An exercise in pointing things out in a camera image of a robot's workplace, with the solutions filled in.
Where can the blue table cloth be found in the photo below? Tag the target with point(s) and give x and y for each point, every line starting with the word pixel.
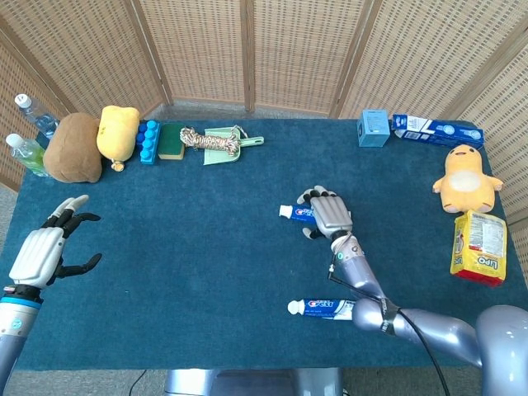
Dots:
pixel 165 206

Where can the woven wooden folding screen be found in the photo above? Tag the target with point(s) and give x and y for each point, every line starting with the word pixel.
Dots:
pixel 288 49

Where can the light green dustpan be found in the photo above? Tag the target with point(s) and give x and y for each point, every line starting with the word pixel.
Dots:
pixel 220 157

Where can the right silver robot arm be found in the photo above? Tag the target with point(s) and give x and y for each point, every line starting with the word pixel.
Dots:
pixel 433 326

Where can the brown plush toy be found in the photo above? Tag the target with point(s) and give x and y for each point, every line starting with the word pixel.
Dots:
pixel 72 152

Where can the green liquid bottle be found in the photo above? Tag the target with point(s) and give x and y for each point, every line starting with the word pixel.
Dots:
pixel 29 156

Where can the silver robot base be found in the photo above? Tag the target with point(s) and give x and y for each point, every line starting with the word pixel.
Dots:
pixel 247 383

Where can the clear water bottle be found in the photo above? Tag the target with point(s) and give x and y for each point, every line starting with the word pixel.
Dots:
pixel 35 115

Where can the light blue cardboard box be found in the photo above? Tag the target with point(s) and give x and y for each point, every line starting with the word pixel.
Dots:
pixel 373 130

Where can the green yellow sponge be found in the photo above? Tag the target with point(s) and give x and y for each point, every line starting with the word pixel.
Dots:
pixel 170 140

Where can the blue white Crest toothpaste tube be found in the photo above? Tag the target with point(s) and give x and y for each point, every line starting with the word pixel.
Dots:
pixel 295 212
pixel 326 308

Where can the orange plush toy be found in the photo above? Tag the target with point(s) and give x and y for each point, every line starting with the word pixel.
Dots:
pixel 466 181

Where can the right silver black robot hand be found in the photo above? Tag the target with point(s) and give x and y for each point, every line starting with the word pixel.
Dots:
pixel 332 214

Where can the blue toy building brick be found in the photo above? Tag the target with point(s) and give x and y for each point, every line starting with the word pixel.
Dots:
pixel 148 144

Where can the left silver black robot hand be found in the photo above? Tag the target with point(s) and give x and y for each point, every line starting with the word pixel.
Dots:
pixel 37 251

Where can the blue white toothpaste carton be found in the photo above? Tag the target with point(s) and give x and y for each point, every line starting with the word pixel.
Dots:
pixel 433 132

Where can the yellow snack bag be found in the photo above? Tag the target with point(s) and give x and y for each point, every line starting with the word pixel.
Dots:
pixel 478 247

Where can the yellow plush toy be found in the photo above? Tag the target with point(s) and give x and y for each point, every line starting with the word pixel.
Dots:
pixel 117 132

